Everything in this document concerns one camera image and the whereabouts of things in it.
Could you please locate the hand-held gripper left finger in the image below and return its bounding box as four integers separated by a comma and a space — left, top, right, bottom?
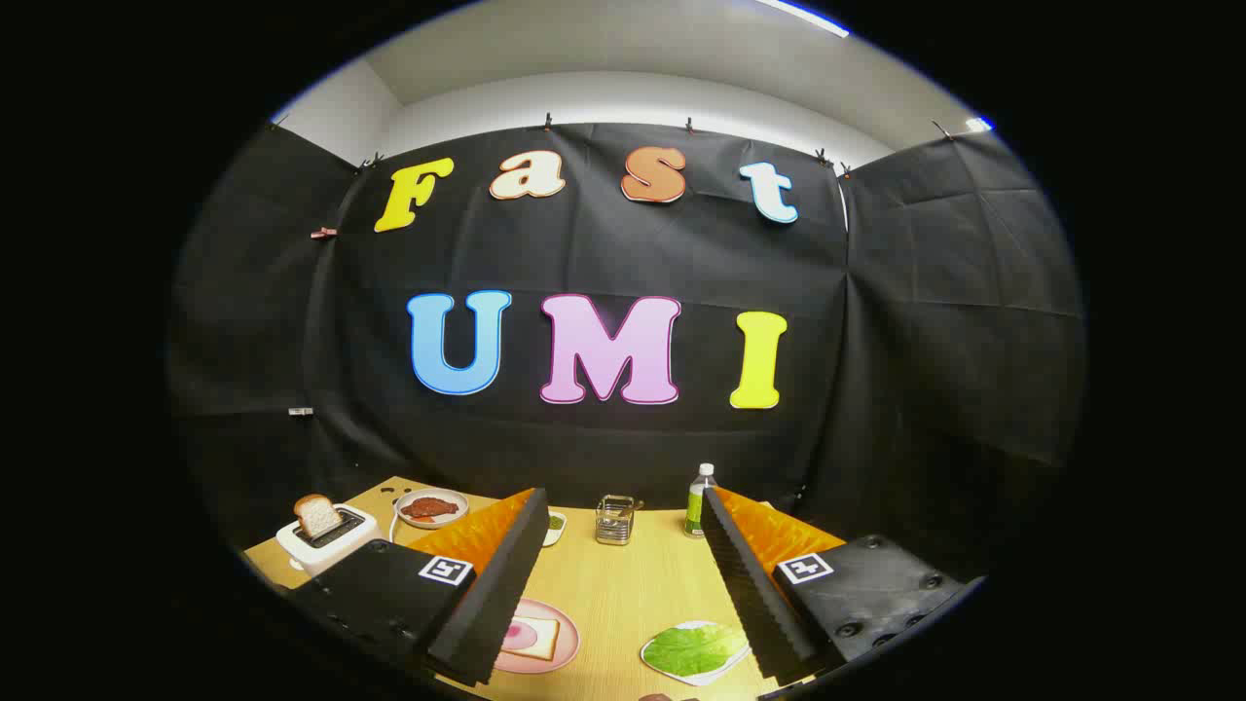
288, 487, 552, 688

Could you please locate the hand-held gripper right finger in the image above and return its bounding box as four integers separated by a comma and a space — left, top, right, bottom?
700, 485, 975, 685

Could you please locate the green lettuce leaf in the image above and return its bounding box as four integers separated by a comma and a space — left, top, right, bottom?
644, 623, 749, 680

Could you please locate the square white toast slice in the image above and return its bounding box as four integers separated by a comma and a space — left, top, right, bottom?
506, 616, 561, 663

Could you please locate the pink round plate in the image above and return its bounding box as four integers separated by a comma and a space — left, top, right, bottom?
492, 598, 581, 675

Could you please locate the white square plate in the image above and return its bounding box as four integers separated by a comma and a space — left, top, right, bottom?
640, 620, 752, 687

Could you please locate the round white plate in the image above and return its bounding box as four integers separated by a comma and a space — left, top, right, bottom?
394, 488, 470, 530

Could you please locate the green label plastic bottle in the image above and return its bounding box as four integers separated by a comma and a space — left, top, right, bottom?
684, 462, 718, 538

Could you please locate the white toaster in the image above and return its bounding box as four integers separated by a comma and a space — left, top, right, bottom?
275, 503, 379, 577

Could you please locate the brown crust bread slice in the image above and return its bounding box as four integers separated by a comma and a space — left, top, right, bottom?
294, 494, 344, 540

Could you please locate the black backdrop cloth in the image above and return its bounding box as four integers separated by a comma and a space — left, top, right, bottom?
167, 119, 1087, 585

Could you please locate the metal wire basket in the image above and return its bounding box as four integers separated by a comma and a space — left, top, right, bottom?
595, 495, 637, 546

